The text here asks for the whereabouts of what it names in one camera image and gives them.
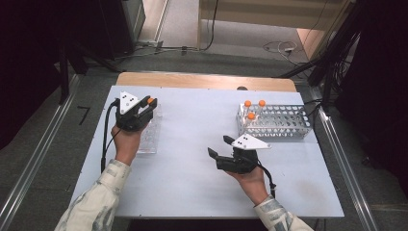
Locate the person's left hand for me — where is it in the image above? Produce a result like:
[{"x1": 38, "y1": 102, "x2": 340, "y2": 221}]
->
[{"x1": 111, "y1": 123, "x2": 149, "y2": 167}]

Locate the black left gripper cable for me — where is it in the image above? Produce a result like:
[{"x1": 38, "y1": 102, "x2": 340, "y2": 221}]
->
[{"x1": 100, "y1": 99, "x2": 121, "y2": 174}]

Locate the white floor cable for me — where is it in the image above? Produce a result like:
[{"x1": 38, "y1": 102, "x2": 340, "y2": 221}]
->
[{"x1": 262, "y1": 39, "x2": 300, "y2": 65}]

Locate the black metal stand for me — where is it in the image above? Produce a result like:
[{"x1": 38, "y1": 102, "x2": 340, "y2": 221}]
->
[{"x1": 57, "y1": 39, "x2": 123, "y2": 106}]

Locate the clear plastic tube rack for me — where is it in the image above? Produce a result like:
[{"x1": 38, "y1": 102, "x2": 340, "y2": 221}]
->
[{"x1": 136, "y1": 104, "x2": 164, "y2": 155}]

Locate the black floor cable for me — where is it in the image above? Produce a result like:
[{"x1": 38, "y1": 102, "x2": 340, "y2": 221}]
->
[{"x1": 199, "y1": 0, "x2": 220, "y2": 52}]

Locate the aluminium floor rail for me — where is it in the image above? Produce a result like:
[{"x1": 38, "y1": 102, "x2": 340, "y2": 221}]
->
[
  {"x1": 0, "y1": 74, "x2": 81, "y2": 227},
  {"x1": 308, "y1": 87, "x2": 380, "y2": 231}
]

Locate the black tripod stand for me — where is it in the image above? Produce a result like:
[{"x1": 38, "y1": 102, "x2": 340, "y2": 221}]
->
[{"x1": 278, "y1": 0, "x2": 365, "y2": 112}]

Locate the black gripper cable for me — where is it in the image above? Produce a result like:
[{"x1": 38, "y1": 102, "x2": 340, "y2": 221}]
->
[
  {"x1": 256, "y1": 162, "x2": 278, "y2": 199},
  {"x1": 100, "y1": 99, "x2": 121, "y2": 174}
]

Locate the wooden table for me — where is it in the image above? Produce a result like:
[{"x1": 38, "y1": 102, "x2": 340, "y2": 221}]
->
[{"x1": 115, "y1": 71, "x2": 298, "y2": 93}]

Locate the person's right hand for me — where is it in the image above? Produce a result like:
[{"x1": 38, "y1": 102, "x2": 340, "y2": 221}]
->
[{"x1": 225, "y1": 167, "x2": 269, "y2": 207}]

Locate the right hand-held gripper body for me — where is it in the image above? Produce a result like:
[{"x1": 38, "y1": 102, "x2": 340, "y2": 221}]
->
[{"x1": 215, "y1": 133, "x2": 272, "y2": 175}]

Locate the light wooden furniture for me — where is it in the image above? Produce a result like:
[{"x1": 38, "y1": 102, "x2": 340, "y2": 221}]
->
[{"x1": 196, "y1": 0, "x2": 354, "y2": 62}]

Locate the white table board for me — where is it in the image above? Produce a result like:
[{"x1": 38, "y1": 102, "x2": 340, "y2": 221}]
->
[{"x1": 69, "y1": 85, "x2": 345, "y2": 219}]

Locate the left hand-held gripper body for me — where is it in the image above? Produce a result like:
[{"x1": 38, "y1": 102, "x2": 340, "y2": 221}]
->
[{"x1": 115, "y1": 90, "x2": 154, "y2": 133}]

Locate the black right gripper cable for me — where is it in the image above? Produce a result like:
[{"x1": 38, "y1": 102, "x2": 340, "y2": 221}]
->
[{"x1": 256, "y1": 162, "x2": 278, "y2": 199}]

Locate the metal perforated tube rack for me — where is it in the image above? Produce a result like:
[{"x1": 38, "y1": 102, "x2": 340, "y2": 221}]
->
[{"x1": 236, "y1": 103, "x2": 313, "y2": 140}]

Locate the dark cabinet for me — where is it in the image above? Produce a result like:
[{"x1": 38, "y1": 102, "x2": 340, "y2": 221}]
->
[{"x1": 98, "y1": 0, "x2": 147, "y2": 62}]

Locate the grey power strip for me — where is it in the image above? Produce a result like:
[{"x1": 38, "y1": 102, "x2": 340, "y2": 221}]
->
[{"x1": 137, "y1": 39, "x2": 166, "y2": 50}]

